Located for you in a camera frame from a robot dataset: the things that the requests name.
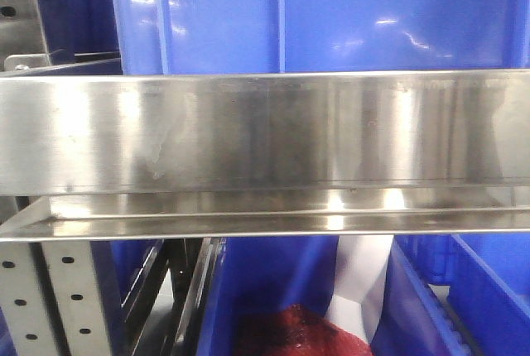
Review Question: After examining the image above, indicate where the stainless steel shelf beam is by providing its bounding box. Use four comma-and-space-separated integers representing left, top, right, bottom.
1, 70, 529, 242

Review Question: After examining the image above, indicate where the blue bin lower middle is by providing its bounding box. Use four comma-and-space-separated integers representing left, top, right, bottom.
196, 235, 339, 355

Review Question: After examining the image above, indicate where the large blue bin upper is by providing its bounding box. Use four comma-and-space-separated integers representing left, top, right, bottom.
113, 0, 529, 75

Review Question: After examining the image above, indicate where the red mesh bag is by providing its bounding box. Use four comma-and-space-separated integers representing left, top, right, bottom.
232, 304, 373, 356

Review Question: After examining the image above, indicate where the blue bin lower right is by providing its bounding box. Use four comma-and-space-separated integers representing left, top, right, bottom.
372, 233, 529, 355

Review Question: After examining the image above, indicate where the dark blue bin left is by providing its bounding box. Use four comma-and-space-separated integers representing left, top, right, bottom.
36, 0, 118, 65

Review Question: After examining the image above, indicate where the perforated steel shelf post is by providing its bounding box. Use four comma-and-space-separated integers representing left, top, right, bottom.
1, 241, 125, 355

